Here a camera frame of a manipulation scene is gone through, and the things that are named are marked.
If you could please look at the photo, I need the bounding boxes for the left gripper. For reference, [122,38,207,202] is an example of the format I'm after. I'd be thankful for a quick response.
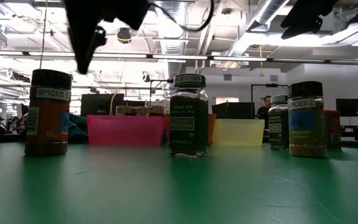
[63,0,152,75]

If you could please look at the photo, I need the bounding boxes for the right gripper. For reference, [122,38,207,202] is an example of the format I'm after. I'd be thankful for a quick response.
[280,0,338,40]

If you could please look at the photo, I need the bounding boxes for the black-lidded paprika jar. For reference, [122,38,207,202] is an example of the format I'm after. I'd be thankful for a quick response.
[24,68,73,157]

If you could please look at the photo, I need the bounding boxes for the green glass oregano jar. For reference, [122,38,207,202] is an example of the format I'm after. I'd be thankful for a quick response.
[268,95,290,151]
[168,73,209,159]

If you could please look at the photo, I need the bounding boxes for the black-lidded oregano leaves jar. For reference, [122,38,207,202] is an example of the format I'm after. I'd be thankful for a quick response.
[287,81,328,159]

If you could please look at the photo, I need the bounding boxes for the red-lidded jar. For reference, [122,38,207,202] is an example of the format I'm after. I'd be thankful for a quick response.
[323,109,342,152]

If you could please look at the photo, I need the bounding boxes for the black ceiling dome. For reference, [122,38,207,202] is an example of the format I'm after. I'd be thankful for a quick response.
[116,27,132,44]

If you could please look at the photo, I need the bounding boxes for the dark green cloth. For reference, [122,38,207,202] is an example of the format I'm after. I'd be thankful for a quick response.
[68,112,89,144]

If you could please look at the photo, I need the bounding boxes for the magenta plastic bin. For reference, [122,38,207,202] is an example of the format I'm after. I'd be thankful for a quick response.
[86,114,165,147]

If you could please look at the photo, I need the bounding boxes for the person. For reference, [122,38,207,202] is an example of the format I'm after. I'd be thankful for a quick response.
[255,95,273,121]

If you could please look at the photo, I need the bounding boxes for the long ceiling light strip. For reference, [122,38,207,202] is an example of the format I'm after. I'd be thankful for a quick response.
[0,50,358,66]

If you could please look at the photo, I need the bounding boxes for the dark background table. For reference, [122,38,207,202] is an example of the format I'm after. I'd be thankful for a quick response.
[340,124,358,142]

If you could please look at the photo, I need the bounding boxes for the yellow-green plastic bin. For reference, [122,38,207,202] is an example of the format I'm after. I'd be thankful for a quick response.
[213,118,265,147]

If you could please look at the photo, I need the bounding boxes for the orange plastic bin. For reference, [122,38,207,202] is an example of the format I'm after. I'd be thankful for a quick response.
[163,113,217,146]

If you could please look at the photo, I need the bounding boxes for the green table mat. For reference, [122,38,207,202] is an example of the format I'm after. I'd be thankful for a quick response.
[0,141,358,224]

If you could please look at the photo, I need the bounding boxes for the silver ventilation duct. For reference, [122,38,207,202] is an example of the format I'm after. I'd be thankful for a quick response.
[228,0,291,68]
[157,0,189,80]

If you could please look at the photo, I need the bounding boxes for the black metal gantry frame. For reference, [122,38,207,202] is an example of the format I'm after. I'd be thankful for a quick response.
[250,83,288,103]
[149,78,175,106]

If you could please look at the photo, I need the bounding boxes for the black left camera cable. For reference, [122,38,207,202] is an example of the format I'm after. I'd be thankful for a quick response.
[152,0,214,32]

